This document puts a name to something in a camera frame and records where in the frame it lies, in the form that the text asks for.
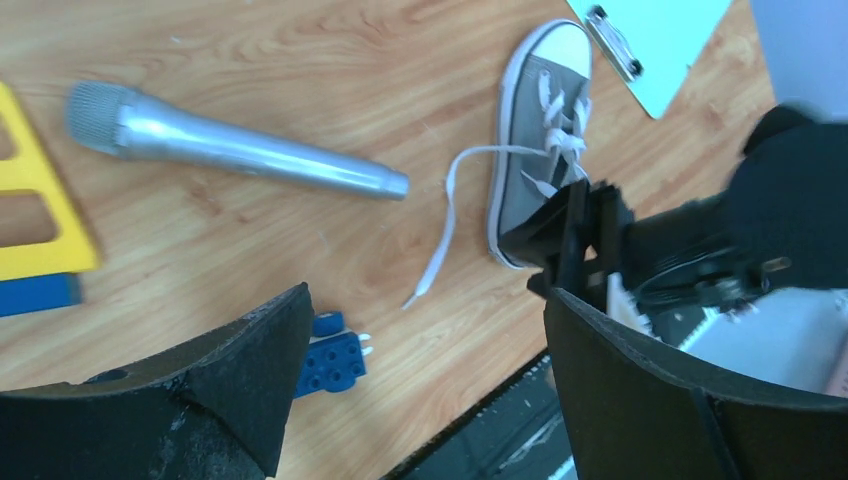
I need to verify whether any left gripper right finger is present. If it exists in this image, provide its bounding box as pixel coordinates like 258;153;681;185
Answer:
544;289;847;479

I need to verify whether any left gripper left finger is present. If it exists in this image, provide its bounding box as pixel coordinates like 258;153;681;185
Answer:
1;284;314;479

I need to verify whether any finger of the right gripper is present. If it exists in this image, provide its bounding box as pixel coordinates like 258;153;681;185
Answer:
498;180;634;299

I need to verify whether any white shoelace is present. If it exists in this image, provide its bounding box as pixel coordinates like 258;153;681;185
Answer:
402;67;592;310

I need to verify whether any grey canvas sneaker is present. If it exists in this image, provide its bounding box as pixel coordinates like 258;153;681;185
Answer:
486;19;592;269

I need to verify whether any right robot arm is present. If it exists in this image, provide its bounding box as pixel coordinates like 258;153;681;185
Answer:
499;103;847;315

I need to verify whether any blue red toy car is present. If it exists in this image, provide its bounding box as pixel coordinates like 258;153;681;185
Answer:
294;311;373;398

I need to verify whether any green clipboard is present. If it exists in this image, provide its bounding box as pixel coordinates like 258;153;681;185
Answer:
568;0;731;119

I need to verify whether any yellow toy block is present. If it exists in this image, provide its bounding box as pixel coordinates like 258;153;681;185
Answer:
1;84;101;281

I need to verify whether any silver microphone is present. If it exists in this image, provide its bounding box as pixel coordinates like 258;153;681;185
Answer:
65;81;409;200

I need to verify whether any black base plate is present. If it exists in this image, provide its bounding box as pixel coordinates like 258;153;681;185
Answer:
384;350;577;479

